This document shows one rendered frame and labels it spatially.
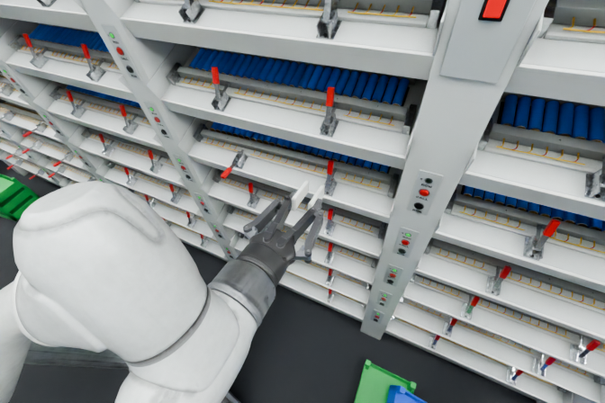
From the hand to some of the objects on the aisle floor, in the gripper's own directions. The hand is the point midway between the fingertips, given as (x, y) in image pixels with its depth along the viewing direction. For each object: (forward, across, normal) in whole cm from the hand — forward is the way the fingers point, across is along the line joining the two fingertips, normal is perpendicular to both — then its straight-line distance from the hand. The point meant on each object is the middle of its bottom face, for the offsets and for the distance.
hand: (308, 196), depth 58 cm
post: (+38, -50, -98) cm, 116 cm away
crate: (+1, +46, -100) cm, 110 cm away
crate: (+2, +32, -105) cm, 109 cm away
